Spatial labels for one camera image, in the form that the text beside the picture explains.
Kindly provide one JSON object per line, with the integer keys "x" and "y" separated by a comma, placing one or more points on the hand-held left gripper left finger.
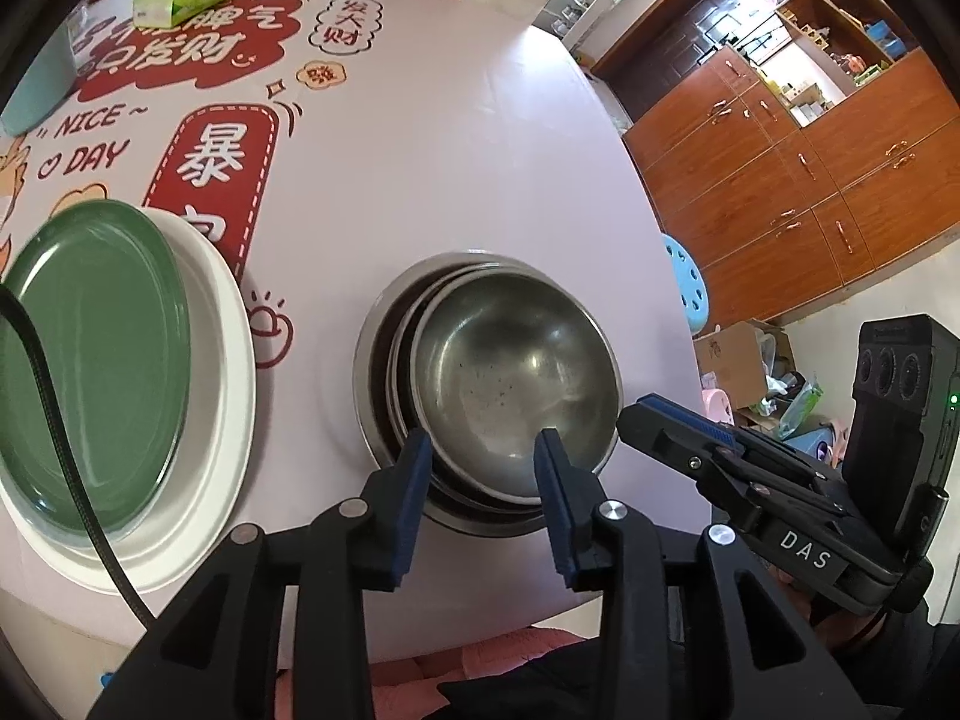
{"x": 409, "y": 502}

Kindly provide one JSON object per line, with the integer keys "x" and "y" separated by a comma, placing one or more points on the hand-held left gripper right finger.
{"x": 551, "y": 510}

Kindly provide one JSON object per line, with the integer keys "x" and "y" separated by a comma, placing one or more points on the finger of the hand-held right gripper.
{"x": 697, "y": 420}
{"x": 660, "y": 442}

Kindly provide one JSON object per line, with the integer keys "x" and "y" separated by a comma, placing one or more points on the small steel bowl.
{"x": 510, "y": 375}

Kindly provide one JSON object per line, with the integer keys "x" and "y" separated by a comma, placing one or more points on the large steel bowl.
{"x": 366, "y": 367}

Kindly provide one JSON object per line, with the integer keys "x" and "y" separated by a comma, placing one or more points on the large white plate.
{"x": 236, "y": 405}

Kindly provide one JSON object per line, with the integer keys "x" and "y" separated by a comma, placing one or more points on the green plate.
{"x": 90, "y": 375}

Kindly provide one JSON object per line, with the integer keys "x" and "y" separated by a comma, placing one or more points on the person's right forearm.
{"x": 922, "y": 675}

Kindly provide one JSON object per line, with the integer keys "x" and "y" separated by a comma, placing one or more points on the person's right hand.
{"x": 847, "y": 622}

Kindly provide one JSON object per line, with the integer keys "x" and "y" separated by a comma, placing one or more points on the pink plastic stool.
{"x": 716, "y": 401}

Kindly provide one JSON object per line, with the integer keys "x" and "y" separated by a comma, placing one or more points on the cardboard box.
{"x": 727, "y": 360}

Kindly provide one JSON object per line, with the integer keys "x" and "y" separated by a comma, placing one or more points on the green plastic bag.
{"x": 799, "y": 401}

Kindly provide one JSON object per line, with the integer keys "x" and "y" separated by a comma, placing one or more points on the blue plastic stool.
{"x": 686, "y": 285}

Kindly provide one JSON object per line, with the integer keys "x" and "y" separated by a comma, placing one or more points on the person's dark clothing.
{"x": 525, "y": 690}

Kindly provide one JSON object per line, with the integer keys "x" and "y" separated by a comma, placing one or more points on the white shoe rack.
{"x": 585, "y": 7}

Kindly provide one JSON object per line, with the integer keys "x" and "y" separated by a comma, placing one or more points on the wooden wall cabinet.
{"x": 862, "y": 202}

